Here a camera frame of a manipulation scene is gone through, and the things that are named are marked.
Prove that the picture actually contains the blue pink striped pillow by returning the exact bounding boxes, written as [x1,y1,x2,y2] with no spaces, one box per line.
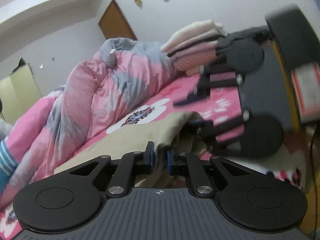
[0,140,18,193]

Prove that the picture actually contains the beige khaki trousers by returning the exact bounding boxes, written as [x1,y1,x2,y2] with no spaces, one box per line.
[54,112,207,188]

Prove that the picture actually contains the dark object atop wardrobe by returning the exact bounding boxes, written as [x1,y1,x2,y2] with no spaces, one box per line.
[12,58,26,73]

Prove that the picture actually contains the brown wooden door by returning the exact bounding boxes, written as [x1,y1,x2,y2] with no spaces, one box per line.
[98,0,137,40]

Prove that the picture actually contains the pink grey floral duvet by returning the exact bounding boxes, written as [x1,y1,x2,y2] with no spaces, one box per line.
[0,36,181,205]

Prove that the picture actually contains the child in maroon jacket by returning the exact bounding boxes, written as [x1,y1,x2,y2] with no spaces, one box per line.
[0,118,13,140]

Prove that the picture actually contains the stack of folded clothes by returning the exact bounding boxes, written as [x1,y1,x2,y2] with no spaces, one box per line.
[161,20,227,76]

